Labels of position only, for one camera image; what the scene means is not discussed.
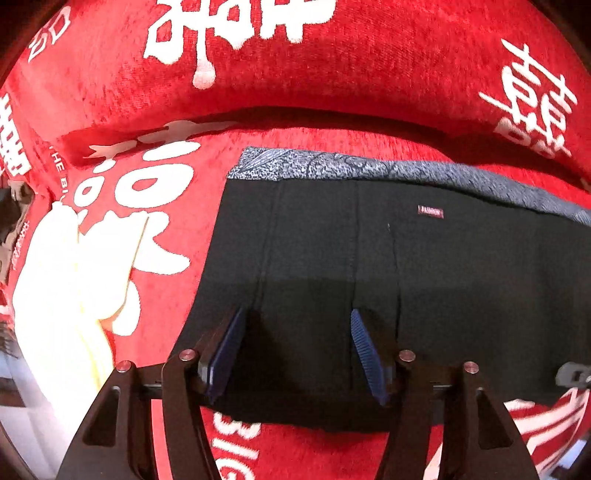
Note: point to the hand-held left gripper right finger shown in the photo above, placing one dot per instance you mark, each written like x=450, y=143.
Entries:
x=365, y=353

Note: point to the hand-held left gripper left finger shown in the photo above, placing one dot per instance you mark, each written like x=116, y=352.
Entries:
x=225, y=353

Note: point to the black pants with grey lining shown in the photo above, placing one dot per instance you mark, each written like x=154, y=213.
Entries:
x=461, y=277

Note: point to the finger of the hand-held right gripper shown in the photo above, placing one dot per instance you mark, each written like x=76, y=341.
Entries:
x=575, y=374

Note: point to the cream cloth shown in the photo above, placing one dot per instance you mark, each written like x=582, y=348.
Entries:
x=55, y=286

